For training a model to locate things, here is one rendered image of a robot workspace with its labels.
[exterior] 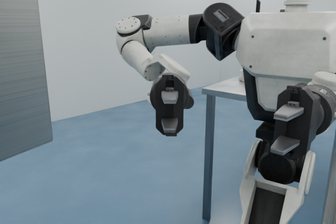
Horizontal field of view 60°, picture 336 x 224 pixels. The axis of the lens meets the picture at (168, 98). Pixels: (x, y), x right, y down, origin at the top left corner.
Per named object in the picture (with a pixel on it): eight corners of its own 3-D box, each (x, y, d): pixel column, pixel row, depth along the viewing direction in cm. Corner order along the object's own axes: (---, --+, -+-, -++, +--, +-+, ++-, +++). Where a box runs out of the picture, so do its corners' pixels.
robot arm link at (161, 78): (193, 75, 56) (189, 66, 67) (143, 74, 56) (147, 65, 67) (192, 136, 59) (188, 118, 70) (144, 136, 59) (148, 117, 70)
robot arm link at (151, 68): (181, 69, 71) (152, 46, 79) (161, 99, 73) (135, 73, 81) (196, 77, 76) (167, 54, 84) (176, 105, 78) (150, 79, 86)
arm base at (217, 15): (197, 53, 98) (215, 29, 101) (231, 69, 93) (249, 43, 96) (192, 23, 85) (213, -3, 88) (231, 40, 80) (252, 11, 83)
